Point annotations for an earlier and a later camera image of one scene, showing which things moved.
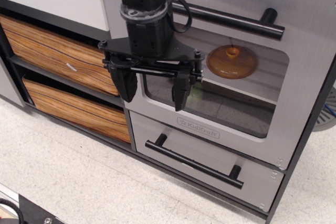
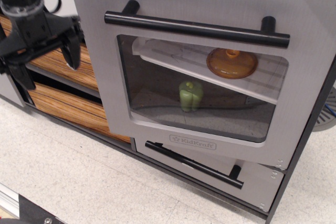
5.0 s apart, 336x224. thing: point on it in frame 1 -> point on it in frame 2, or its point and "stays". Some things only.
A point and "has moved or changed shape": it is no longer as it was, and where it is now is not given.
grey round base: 327,119 stays
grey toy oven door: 258,89 has moved or changed shape
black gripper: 151,44 -> 35,31
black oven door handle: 266,25 -> 263,32
